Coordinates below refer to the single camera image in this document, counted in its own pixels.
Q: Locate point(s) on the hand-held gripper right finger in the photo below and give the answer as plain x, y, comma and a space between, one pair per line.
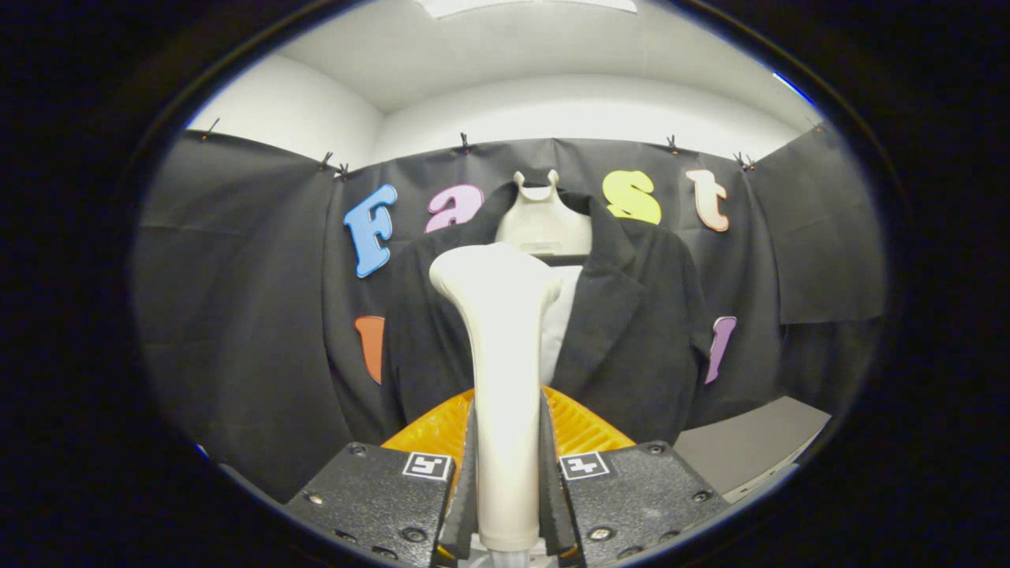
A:
556, 521

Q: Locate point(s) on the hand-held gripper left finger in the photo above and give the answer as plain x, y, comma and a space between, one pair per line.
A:
459, 525

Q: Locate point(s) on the black suit jacket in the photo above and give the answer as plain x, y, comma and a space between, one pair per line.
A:
631, 339

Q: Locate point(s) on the grey cabinet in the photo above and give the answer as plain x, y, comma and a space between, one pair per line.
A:
750, 442

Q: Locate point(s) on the black backdrop cloth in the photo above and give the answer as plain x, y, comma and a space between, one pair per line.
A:
237, 276

